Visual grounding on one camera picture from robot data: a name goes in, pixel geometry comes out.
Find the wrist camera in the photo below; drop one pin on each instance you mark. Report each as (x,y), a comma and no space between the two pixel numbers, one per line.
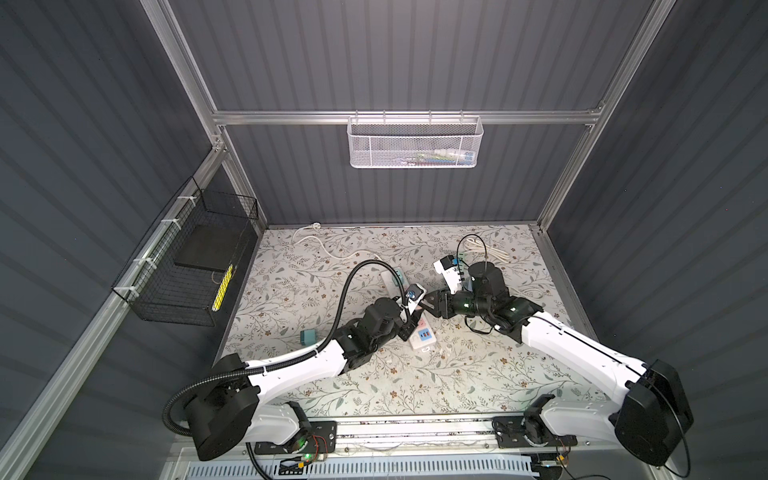
(449,268)
(413,296)

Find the items in white basket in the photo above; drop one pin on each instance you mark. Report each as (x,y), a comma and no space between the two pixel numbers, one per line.
(440,158)

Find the black foam pad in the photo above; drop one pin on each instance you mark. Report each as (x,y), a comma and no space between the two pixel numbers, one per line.
(209,248)

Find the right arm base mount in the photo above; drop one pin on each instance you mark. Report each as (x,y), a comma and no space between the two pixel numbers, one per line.
(518,431)

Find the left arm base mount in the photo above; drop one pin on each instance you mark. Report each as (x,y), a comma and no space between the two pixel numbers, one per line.
(319,437)

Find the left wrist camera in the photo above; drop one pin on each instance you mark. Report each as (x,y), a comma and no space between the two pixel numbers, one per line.
(413,296)

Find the white multicolour power strip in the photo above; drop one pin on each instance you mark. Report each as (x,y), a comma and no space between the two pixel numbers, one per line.
(421,336)

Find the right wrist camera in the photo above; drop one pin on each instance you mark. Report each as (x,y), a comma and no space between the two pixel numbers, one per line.
(449,268)

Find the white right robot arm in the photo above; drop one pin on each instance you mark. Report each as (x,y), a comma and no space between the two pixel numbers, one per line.
(646,410)

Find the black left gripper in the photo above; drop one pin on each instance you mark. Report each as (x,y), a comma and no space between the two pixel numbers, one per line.
(390,300)

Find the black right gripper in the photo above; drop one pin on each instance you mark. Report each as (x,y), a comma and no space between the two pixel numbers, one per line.
(440,308)

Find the white wire mesh basket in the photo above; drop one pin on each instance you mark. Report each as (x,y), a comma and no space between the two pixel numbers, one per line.
(375,142)

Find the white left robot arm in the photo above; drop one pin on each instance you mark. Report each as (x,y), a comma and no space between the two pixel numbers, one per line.
(234,404)

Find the black wire mesh basket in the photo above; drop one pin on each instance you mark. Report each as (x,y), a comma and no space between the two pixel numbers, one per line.
(157,290)

